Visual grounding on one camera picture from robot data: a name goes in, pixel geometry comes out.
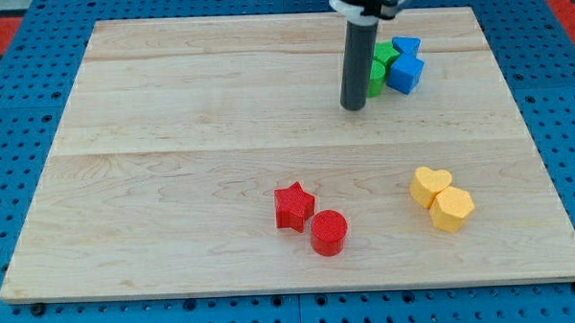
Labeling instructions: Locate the green star block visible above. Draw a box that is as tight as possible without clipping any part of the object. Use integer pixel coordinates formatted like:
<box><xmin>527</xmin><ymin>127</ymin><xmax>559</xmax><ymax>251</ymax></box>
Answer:
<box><xmin>373</xmin><ymin>41</ymin><xmax>400</xmax><ymax>72</ymax></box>

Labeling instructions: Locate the yellow hexagon block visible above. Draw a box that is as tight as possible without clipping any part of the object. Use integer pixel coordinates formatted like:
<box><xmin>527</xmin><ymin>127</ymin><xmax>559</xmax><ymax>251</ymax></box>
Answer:
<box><xmin>429</xmin><ymin>186</ymin><xmax>475</xmax><ymax>234</ymax></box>

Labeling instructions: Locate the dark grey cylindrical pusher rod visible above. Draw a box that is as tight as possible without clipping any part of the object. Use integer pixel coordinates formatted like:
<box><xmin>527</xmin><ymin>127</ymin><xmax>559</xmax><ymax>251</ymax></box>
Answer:
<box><xmin>340</xmin><ymin>21</ymin><xmax>379</xmax><ymax>111</ymax></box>

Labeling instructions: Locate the black and white robot wrist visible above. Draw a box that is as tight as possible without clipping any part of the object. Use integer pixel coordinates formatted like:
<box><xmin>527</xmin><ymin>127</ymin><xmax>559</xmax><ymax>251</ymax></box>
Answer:
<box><xmin>329</xmin><ymin>0</ymin><xmax>410</xmax><ymax>26</ymax></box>

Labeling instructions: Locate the red star block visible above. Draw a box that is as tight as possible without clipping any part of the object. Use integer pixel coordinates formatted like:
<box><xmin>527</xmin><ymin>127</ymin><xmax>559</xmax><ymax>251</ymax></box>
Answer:
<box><xmin>274</xmin><ymin>181</ymin><xmax>316</xmax><ymax>233</ymax></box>

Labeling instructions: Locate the green cylinder block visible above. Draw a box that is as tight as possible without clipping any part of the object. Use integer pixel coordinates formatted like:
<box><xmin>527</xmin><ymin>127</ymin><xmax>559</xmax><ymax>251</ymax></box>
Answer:
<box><xmin>367</xmin><ymin>59</ymin><xmax>386</xmax><ymax>98</ymax></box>

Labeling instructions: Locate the yellow heart block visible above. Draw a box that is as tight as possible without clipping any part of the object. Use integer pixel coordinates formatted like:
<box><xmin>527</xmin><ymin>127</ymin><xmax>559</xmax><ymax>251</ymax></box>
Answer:
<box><xmin>409</xmin><ymin>166</ymin><xmax>453</xmax><ymax>208</ymax></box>

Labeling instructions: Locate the blue heart block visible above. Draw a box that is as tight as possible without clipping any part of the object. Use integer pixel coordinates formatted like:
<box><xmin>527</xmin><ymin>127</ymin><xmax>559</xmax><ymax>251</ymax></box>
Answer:
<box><xmin>392</xmin><ymin>36</ymin><xmax>422</xmax><ymax>58</ymax></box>

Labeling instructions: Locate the light wooden board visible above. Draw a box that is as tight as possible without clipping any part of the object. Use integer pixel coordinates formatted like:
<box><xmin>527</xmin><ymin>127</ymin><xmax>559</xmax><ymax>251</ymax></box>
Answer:
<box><xmin>0</xmin><ymin>8</ymin><xmax>575</xmax><ymax>304</ymax></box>

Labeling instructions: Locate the blue cube block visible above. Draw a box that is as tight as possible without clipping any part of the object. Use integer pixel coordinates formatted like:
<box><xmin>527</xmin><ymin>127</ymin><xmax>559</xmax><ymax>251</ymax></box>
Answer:
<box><xmin>386</xmin><ymin>54</ymin><xmax>425</xmax><ymax>94</ymax></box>

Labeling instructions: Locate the red cylinder block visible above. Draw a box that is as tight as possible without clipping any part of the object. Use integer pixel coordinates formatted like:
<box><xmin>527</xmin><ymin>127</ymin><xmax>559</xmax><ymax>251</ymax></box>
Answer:
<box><xmin>310</xmin><ymin>210</ymin><xmax>348</xmax><ymax>257</ymax></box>

